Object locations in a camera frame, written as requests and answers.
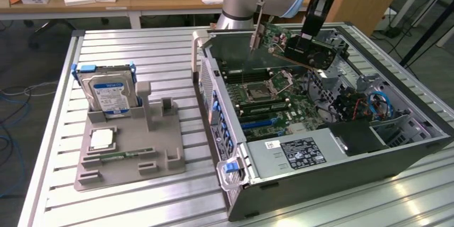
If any green GPU black cooler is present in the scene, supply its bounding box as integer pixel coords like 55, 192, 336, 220
248, 0, 338, 70

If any white floor box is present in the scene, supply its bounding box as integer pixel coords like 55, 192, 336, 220
374, 7, 398, 33

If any metal socket cover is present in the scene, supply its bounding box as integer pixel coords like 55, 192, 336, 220
266, 69, 296, 93

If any metal disk bay cage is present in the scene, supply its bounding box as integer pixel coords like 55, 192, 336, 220
307, 35, 358, 100

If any black stand pole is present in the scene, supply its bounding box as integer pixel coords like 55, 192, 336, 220
400, 0, 454, 68

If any CPU socket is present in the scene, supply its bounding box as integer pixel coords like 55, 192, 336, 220
244, 81, 275, 103

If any RAM stick with label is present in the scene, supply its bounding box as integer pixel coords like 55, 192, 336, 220
243, 103, 288, 115

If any black expansion slot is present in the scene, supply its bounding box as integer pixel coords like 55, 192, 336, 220
239, 113, 271, 124

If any silver chipset heat sink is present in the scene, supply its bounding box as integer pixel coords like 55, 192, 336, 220
288, 123, 310, 133

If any blue expansion slot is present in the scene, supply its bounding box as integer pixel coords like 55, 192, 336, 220
240, 116, 280, 130

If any grey power supply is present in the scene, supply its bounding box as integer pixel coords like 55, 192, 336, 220
246, 127, 352, 187

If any blue case latch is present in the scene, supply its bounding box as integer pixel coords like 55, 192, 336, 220
222, 161, 239, 175

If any black open PC case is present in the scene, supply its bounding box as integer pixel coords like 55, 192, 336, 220
189, 21, 454, 222

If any grey printed parts rack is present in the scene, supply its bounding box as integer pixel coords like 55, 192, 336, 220
72, 80, 187, 193

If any hard disk blue carrier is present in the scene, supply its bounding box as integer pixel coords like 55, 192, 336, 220
71, 62, 139, 119

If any silver CPU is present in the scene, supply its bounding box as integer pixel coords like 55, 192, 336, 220
88, 130, 115, 149

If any bare green RAM stick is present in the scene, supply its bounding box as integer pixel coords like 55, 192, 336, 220
99, 149, 156, 160

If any black chair base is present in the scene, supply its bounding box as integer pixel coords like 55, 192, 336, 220
24, 16, 77, 49

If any blue wire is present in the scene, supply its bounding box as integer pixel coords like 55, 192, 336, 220
366, 90, 395, 120

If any black cable bundle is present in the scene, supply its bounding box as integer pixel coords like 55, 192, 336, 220
332, 93, 371, 123

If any red wire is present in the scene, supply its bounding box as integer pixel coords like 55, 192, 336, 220
354, 98, 379, 119

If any white table frame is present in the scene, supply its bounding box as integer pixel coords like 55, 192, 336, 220
388, 0, 454, 48

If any white floor cable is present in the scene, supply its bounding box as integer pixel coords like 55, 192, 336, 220
0, 80, 57, 97

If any blue floor cable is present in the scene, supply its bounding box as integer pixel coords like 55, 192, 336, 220
0, 88, 31, 198

